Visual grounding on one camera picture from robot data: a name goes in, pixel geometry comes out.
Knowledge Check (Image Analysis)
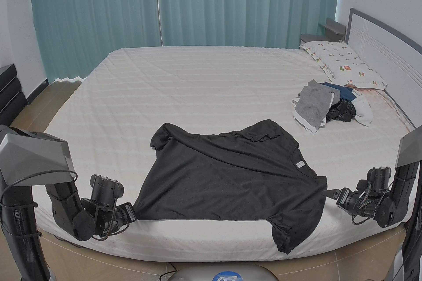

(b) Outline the bed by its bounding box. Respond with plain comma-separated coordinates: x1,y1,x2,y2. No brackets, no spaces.
33,8,422,263

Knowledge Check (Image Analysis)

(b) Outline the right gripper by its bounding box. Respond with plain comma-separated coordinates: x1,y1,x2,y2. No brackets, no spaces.
336,188,356,210

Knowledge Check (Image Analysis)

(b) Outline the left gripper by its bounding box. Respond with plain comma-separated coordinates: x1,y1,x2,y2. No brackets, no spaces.
116,202,137,225

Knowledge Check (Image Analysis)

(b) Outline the black chest of drawers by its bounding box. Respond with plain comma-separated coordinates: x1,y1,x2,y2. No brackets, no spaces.
0,64,29,126

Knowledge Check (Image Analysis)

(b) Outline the black T-shirt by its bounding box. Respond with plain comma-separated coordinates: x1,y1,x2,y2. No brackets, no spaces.
135,119,329,254

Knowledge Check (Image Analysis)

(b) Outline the white printed pillow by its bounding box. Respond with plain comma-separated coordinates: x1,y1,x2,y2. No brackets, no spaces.
299,40,389,90

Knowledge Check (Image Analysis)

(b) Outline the grey bedside table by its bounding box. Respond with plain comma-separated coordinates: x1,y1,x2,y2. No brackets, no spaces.
300,18,347,47

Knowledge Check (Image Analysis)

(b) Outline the pile of clothes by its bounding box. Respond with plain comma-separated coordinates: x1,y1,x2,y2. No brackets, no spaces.
291,79,373,135

